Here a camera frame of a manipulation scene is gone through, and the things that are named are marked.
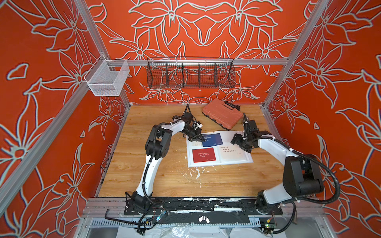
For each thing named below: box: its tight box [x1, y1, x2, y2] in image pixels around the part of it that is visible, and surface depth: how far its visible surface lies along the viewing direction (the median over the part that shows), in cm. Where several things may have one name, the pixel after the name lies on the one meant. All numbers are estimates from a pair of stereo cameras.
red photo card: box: [191, 147, 217, 163], surface depth 92 cm
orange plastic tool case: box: [202, 98, 244, 131], surface depth 109 cm
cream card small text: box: [218, 143, 248, 163], surface depth 92 cm
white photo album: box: [186, 131, 254, 169], surface depth 92 cm
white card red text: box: [190, 140, 203, 147], surface depth 97 cm
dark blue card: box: [201, 132, 224, 147], surface depth 98 cm
